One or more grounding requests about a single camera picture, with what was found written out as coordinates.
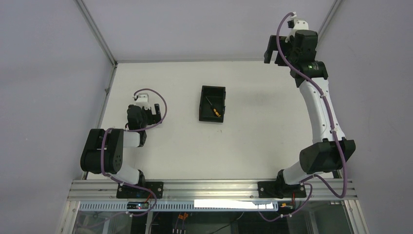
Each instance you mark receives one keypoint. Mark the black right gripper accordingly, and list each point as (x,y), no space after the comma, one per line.
(279,51)

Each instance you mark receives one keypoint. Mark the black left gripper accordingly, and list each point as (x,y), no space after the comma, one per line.
(153,117)

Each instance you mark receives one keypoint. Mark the black yellow screwdriver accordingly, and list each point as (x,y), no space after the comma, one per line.
(213,108)

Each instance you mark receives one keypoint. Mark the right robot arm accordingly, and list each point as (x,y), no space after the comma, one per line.
(330,148)

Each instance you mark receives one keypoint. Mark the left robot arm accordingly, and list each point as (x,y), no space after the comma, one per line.
(191,120)

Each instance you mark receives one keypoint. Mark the black plastic bin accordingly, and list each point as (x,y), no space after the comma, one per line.
(216,95)

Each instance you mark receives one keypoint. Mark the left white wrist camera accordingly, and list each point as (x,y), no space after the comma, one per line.
(142,101)

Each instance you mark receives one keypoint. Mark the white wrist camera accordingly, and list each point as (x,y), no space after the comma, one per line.
(142,101)
(295,25)

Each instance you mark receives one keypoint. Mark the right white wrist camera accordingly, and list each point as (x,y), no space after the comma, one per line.
(295,25)

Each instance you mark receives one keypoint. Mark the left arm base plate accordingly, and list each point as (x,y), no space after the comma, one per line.
(127,192)

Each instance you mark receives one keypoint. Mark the white slotted cable duct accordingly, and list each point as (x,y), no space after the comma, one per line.
(198,205)

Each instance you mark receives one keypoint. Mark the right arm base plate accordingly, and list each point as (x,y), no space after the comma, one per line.
(276,189)

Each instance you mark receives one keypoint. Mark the aluminium frame rail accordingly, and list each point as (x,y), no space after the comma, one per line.
(174,190)

